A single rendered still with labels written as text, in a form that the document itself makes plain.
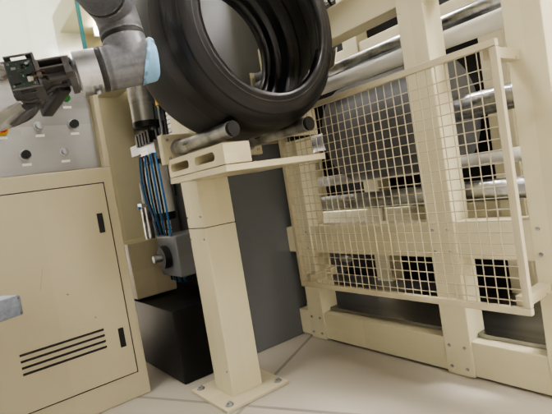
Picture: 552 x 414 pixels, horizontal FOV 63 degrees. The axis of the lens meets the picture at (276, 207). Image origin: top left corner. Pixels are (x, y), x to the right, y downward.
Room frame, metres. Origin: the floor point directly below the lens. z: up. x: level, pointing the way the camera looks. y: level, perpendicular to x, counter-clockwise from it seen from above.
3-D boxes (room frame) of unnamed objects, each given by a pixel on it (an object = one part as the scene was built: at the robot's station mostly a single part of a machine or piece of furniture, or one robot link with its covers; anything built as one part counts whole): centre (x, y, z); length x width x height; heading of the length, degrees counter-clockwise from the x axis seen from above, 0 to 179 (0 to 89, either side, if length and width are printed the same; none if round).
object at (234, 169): (1.47, 0.07, 0.80); 0.37 x 0.36 x 0.02; 127
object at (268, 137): (1.55, -0.04, 0.90); 0.35 x 0.05 x 0.05; 37
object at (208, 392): (1.66, 0.24, 0.01); 0.27 x 0.27 x 0.02; 37
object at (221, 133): (1.38, 0.18, 0.90); 0.35 x 0.05 x 0.05; 37
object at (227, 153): (1.38, 0.19, 0.84); 0.36 x 0.09 x 0.06; 37
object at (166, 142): (1.61, 0.18, 0.90); 0.40 x 0.03 x 0.10; 127
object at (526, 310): (1.48, -0.33, 0.65); 0.90 x 0.02 x 0.70; 37
